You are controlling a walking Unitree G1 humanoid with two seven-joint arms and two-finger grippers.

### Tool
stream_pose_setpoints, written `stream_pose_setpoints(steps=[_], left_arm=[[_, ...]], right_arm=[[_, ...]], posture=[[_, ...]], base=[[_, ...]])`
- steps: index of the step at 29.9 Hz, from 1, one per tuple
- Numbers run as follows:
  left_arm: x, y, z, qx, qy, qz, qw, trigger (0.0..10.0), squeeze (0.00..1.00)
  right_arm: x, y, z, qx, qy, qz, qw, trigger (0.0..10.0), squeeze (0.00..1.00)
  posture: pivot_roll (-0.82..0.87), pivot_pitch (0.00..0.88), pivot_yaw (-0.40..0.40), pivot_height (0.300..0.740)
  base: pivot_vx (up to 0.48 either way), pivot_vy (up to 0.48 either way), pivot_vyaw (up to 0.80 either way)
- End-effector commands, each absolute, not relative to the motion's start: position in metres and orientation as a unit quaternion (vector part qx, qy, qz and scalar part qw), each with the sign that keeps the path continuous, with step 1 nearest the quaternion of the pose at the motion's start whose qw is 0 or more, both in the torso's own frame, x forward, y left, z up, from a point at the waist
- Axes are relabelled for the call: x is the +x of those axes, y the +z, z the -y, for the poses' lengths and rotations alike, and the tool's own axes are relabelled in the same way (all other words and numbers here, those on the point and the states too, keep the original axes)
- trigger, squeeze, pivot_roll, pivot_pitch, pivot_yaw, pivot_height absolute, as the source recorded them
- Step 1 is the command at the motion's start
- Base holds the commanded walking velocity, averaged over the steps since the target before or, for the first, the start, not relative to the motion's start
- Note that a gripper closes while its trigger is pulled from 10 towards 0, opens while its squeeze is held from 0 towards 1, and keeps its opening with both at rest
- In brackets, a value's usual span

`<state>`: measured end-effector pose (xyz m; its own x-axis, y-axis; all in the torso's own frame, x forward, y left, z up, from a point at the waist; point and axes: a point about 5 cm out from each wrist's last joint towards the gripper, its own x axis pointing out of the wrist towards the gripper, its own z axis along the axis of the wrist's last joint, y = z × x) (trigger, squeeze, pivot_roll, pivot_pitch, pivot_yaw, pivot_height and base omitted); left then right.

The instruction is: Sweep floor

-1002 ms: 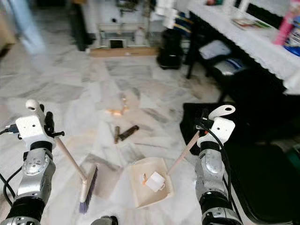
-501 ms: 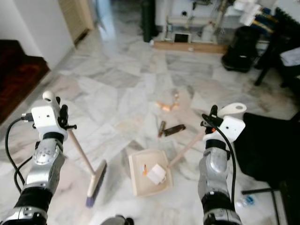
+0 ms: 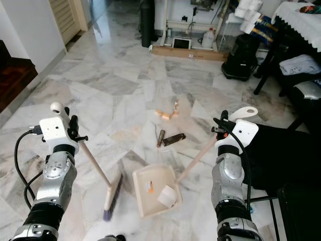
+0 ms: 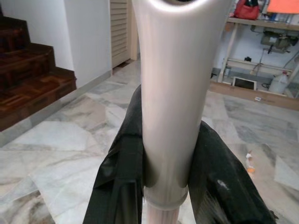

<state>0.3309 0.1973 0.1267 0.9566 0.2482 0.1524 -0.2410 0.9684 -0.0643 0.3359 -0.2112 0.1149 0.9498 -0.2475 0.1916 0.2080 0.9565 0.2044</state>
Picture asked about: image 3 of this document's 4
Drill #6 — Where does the cream long-handled dustpan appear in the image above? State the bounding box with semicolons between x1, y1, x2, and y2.
132;106;258;218

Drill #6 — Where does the light wooden louvre door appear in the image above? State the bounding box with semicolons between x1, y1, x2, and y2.
49;0;89;46

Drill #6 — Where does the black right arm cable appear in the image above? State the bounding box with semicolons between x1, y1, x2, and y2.
227;124;254;206

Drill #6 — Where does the white crumpled paper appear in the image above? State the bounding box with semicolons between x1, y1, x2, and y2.
156;185;178;208

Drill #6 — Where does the dark wooden staircase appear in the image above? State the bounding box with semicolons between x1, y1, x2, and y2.
0;40;39;112

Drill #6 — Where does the clear plastic jug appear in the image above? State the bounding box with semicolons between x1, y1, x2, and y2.
201;27;217;50

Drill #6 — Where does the long flat cardboard box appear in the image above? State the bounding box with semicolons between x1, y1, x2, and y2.
151;46;228;62

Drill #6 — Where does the brown cylinder scrap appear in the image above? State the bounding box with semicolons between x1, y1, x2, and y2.
157;130;166;148

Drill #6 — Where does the blue printed box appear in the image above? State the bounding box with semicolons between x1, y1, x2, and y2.
252;17;280;44

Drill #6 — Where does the tall dark cylinder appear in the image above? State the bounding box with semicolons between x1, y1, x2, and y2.
140;0;156;49

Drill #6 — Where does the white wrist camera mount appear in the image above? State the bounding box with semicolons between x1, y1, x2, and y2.
216;119;259;150
39;116;74;150

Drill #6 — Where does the white shelf unit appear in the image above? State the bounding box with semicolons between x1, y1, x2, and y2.
162;0;237;51

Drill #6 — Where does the small white-framed screen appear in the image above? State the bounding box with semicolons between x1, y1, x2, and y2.
172;37;192;50

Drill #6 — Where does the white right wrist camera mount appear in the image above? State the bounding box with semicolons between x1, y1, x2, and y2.
216;119;259;150

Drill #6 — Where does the dark brown wrapper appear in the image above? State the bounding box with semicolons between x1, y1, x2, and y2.
164;133;187;147

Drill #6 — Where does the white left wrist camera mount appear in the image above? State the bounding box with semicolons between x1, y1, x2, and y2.
39;116;74;150

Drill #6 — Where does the white lace tablecloth table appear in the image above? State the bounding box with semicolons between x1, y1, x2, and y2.
273;1;321;52

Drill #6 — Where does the cream long-handled broom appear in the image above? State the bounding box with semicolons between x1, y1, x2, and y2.
50;101;124;222

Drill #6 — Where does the black dining chair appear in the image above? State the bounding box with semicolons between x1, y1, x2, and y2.
253;30;321;132

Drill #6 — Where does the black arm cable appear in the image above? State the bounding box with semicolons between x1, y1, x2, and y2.
14;126;48;210
227;124;254;206

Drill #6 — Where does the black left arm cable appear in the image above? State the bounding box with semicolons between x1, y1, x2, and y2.
14;126;48;210

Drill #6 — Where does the folded pale towel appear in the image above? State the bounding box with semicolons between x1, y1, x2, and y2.
279;54;321;76

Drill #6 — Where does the black bulky floor appliance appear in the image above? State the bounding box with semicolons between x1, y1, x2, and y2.
221;34;262;81

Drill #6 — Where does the white paper roll pack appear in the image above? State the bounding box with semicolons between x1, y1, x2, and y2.
234;0;264;34

